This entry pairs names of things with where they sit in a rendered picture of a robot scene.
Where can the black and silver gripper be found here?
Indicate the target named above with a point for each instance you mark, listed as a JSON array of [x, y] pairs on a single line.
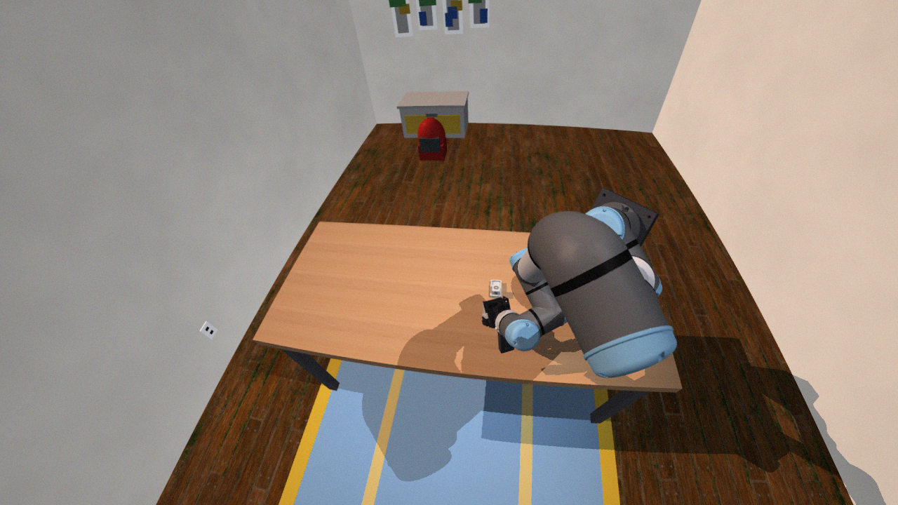
[[494, 309]]

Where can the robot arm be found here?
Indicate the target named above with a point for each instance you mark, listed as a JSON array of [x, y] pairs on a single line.
[[588, 270]]

